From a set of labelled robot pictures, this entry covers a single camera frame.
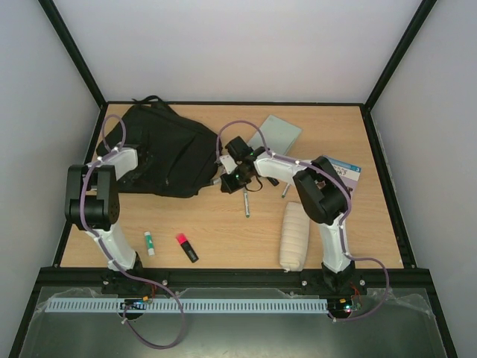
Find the grey hardcover book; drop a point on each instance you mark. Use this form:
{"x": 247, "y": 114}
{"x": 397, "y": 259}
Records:
{"x": 279, "y": 134}

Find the green cap white marker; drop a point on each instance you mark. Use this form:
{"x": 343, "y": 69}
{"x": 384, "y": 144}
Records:
{"x": 246, "y": 203}

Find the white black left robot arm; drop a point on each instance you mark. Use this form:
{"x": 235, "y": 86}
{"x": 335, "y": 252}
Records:
{"x": 92, "y": 204}

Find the dog picture book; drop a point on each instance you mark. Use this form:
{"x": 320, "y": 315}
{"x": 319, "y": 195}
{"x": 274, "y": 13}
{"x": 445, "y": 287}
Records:
{"x": 348, "y": 173}

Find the pink black highlighter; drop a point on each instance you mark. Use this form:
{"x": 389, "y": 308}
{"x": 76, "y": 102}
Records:
{"x": 187, "y": 247}

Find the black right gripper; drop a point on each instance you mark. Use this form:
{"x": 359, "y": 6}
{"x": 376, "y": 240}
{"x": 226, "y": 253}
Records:
{"x": 229, "y": 182}

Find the beige fabric pencil case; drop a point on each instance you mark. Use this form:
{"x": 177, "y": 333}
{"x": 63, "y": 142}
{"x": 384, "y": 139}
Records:
{"x": 294, "y": 238}

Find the black student backpack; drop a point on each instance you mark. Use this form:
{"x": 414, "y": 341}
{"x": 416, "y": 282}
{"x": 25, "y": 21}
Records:
{"x": 177, "y": 156}

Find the blue cap white marker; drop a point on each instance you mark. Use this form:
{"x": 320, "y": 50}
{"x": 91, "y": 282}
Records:
{"x": 285, "y": 191}

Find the green white glue stick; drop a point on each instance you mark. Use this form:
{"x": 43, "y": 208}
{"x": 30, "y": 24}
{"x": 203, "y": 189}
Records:
{"x": 149, "y": 243}

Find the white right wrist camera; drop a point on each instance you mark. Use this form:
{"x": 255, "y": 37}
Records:
{"x": 228, "y": 162}

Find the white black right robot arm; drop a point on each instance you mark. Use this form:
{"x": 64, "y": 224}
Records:
{"x": 323, "y": 195}

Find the light blue cable duct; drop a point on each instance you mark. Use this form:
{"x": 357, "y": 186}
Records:
{"x": 188, "y": 305}

